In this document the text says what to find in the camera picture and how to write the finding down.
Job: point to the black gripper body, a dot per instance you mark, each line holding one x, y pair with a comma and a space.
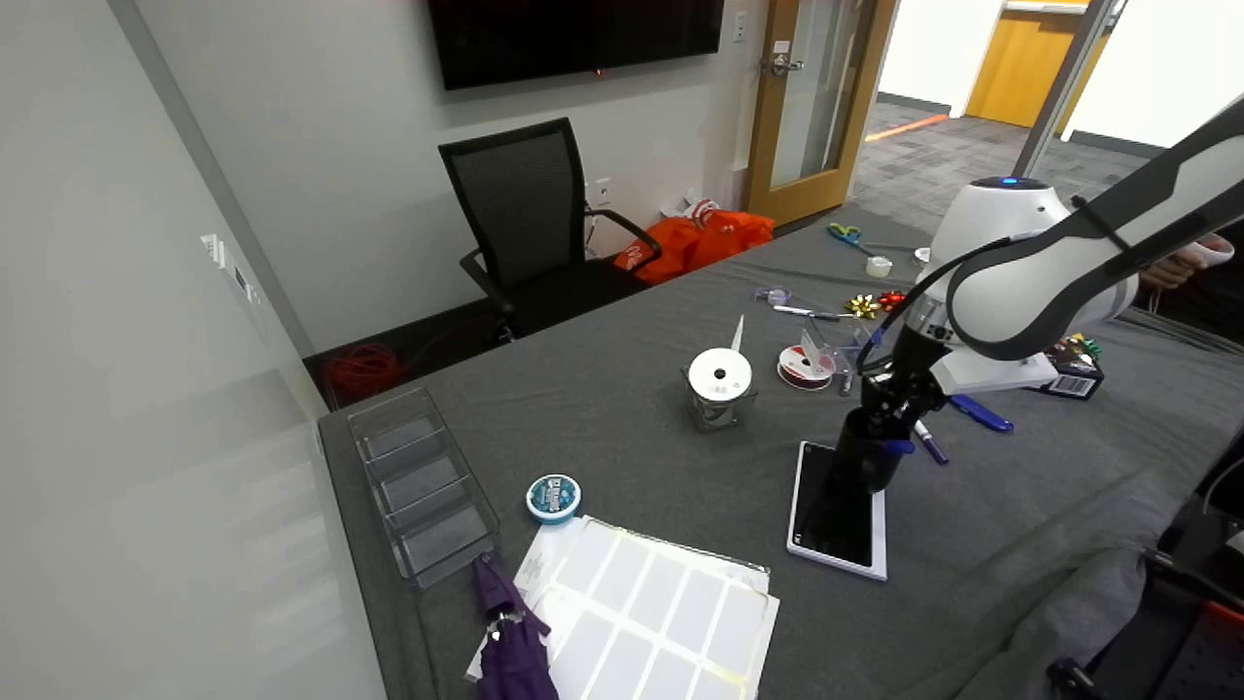
907, 369

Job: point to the black mug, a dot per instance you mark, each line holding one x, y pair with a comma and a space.
887, 464

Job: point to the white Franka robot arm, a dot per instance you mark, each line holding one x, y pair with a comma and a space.
1034, 272

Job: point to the person's bare forearm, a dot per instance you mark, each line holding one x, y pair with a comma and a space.
1186, 262

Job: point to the white pen with blue cap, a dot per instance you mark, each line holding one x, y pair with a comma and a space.
931, 446

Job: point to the silver ribbon scraps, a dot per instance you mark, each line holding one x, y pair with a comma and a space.
850, 360

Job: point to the red gift bow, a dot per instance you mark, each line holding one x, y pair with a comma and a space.
890, 302

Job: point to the gold gift bow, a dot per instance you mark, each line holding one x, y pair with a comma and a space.
866, 307

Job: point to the black tablet with white edge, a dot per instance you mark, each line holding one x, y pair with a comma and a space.
830, 526

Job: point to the blue marker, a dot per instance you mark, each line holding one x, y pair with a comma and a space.
986, 414

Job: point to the red ribbon spool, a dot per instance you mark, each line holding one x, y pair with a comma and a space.
802, 366

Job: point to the flat white tape roll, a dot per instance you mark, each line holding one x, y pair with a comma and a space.
924, 254

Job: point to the silver ribbon strip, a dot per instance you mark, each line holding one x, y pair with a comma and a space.
789, 303

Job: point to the green and blue pen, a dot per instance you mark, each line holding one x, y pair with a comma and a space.
850, 237

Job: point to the silver ribbon spool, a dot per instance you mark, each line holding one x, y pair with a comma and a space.
719, 386

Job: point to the black cardboard box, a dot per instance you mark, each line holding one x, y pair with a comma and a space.
1080, 375

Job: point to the orange bag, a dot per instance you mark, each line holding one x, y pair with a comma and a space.
695, 242

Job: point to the white label sheets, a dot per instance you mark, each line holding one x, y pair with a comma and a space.
646, 617

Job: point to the wooden door with glass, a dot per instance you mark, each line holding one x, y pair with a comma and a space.
762, 128

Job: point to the blue tape roll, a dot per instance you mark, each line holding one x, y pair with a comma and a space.
554, 494

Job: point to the yellow door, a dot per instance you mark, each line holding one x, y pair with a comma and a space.
1024, 65

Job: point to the metal pole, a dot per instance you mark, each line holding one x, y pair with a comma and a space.
1069, 78

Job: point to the purple cloth bundle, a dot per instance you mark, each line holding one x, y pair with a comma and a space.
513, 648

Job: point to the black mesh office chair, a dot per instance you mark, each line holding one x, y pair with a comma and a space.
519, 200

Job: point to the clear plastic organizer tray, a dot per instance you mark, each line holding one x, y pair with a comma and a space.
423, 487

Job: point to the black wall television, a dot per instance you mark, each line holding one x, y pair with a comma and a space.
569, 38

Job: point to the white wall switch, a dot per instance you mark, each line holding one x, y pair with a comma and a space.
224, 258

